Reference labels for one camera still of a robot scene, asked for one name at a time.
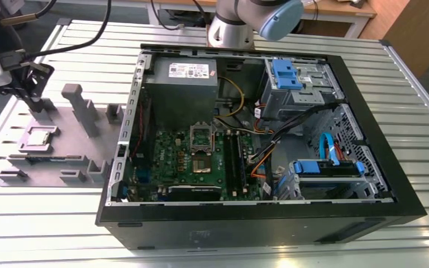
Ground silver CPU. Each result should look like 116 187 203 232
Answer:
27 130 51 146

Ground metal socket cover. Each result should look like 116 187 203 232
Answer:
188 123 216 156

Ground wire locking lever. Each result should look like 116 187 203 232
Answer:
212 130 219 173

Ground grey parts rack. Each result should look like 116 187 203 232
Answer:
0 83 126 188

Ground green RAM stick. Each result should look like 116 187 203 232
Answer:
27 156 68 163

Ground grey power supply unit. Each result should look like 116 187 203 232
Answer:
144 57 220 133

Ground green motherboard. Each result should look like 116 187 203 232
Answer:
124 130 264 202

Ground black graphics card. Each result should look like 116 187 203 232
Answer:
166 184 223 202

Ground black RAM slot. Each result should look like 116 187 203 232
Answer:
232 133 246 195
223 133 235 197
228 133 240 196
238 133 251 195

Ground blue plastic drive latch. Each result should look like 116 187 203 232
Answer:
272 58 298 90

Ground metal drive cage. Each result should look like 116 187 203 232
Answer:
262 57 346 121

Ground blue empty disk carrier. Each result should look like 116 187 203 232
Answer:
275 173 299 200

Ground black PC case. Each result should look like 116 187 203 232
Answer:
94 42 428 251

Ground hard disk in blue carrier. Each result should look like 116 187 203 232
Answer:
291 159 367 178

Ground metal disk bay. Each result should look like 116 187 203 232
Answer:
274 159 382 202

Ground wooden cabinet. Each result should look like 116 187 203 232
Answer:
359 0 429 79

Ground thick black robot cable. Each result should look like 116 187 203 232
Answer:
20 0 111 61

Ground thin cable metal plug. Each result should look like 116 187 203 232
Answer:
150 0 187 31

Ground yellow wire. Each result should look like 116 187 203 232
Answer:
216 76 246 118

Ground orange wire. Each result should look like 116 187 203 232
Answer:
251 155 275 179

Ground thick black cable bundle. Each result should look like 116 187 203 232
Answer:
250 102 340 164

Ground blue flat data wire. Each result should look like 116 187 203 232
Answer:
319 132 344 167

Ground wooden desk white frame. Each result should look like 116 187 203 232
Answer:
147 0 379 39

